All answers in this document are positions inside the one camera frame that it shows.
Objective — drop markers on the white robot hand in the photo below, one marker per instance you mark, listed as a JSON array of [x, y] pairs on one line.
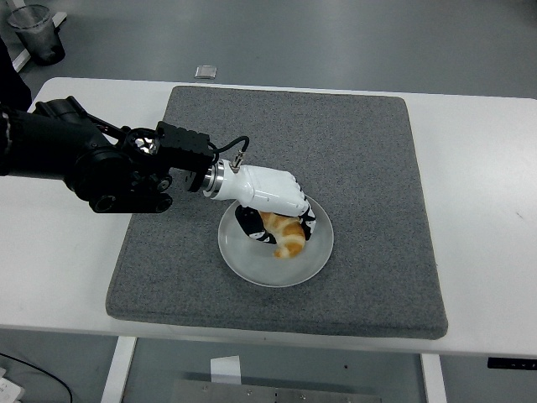
[[268, 191]]

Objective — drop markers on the golden croissant bread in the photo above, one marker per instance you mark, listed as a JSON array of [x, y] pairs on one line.
[[289, 237]]

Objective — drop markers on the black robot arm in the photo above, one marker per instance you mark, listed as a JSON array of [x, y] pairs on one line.
[[96, 163]]

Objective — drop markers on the pale grey round plate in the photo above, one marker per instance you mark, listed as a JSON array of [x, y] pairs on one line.
[[260, 268]]

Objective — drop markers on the grey metal plate with screws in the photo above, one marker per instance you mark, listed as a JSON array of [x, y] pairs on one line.
[[272, 394]]

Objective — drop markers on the grey felt mat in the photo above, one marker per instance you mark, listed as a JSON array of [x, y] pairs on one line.
[[369, 168]]

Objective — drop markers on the small grey floor object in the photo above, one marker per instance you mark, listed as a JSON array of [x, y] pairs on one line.
[[206, 71]]

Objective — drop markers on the white paper piece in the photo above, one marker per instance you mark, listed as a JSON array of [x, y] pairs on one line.
[[225, 369]]

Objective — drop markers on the white table leg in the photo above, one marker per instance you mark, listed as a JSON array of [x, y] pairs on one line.
[[434, 378], [119, 369]]

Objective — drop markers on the person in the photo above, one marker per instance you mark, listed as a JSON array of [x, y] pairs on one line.
[[14, 90]]

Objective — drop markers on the black mesh waste bin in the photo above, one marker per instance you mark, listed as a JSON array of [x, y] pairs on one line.
[[35, 33]]

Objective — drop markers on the black table control panel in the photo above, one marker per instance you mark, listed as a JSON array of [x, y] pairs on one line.
[[512, 363]]

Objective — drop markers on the white power strip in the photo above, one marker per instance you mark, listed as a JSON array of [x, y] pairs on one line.
[[8, 388]]

